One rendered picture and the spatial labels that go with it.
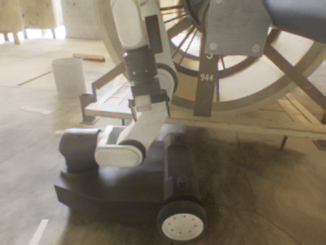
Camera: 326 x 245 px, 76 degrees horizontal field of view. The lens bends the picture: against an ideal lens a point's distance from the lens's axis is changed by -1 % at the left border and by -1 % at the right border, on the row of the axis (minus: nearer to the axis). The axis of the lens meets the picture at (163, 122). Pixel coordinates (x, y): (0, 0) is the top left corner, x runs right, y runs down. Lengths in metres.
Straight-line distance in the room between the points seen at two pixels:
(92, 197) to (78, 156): 0.19
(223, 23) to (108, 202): 0.76
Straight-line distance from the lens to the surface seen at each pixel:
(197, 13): 0.75
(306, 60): 1.77
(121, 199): 0.92
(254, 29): 0.50
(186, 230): 0.96
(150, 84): 0.61
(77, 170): 1.07
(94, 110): 1.64
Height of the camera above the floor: 0.85
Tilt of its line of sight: 28 degrees down
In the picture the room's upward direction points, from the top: 2 degrees clockwise
